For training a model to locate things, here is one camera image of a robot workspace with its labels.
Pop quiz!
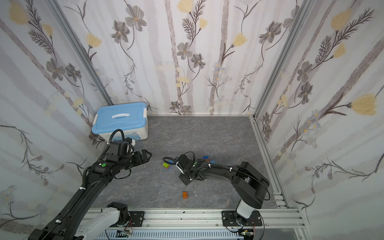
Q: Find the aluminium frame corner post right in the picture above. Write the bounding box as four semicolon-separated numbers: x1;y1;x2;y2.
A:
253;1;316;119

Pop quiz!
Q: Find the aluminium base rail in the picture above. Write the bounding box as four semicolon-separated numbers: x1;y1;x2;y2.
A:
78;207;310;240

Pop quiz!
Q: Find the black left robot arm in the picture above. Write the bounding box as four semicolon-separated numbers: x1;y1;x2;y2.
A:
29;129;153;240

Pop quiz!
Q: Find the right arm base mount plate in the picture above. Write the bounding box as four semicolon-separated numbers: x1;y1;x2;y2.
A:
221;210;263;227

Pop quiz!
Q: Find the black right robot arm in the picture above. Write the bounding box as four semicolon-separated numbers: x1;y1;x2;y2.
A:
163;154;271;226

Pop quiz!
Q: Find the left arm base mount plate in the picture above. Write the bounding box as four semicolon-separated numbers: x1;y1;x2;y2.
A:
116;211;145;227

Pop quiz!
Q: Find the aluminium frame corner post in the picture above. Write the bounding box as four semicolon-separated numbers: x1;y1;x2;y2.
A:
253;1;316;119
45;1;113;106

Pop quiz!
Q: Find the blue lid storage box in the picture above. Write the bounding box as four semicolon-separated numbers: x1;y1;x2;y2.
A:
92;102;149;141

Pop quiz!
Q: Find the aluminium frame corner post left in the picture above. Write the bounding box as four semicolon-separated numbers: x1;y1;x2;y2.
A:
45;1;113;106

